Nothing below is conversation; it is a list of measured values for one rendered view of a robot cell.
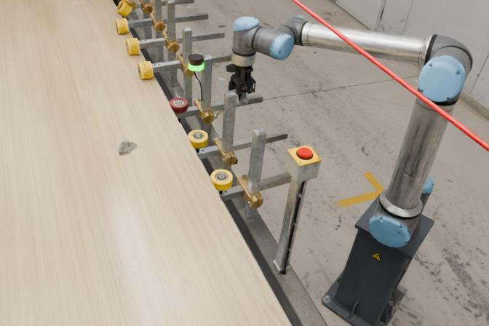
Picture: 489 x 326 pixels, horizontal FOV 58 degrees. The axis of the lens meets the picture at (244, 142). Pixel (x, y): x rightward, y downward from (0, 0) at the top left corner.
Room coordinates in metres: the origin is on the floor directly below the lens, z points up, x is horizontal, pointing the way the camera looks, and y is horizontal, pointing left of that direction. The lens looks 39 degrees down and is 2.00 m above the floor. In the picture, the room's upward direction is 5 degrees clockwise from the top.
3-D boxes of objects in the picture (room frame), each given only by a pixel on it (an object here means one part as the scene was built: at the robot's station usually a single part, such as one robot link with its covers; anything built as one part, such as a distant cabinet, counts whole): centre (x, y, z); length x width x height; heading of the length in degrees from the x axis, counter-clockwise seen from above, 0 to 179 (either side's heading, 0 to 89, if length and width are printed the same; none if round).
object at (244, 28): (1.50, 0.03, 1.29); 0.10 x 0.09 x 0.12; 60
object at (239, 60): (1.50, 0.03, 1.21); 0.10 x 0.09 x 0.05; 118
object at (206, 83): (1.61, 0.18, 0.90); 0.04 x 0.04 x 0.48; 28
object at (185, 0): (2.59, 0.56, 0.95); 0.37 x 0.03 x 0.03; 118
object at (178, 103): (1.60, 0.30, 0.85); 0.08 x 0.08 x 0.11
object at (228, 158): (1.41, 0.08, 0.81); 0.14 x 0.06 x 0.05; 28
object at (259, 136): (1.17, -0.05, 0.88); 0.04 x 0.04 x 0.48; 28
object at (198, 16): (2.34, 0.51, 0.95); 0.50 x 0.04 x 0.04; 118
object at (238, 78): (1.49, 0.03, 1.12); 0.09 x 0.08 x 0.12; 28
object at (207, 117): (1.63, 0.20, 0.85); 0.14 x 0.06 x 0.05; 28
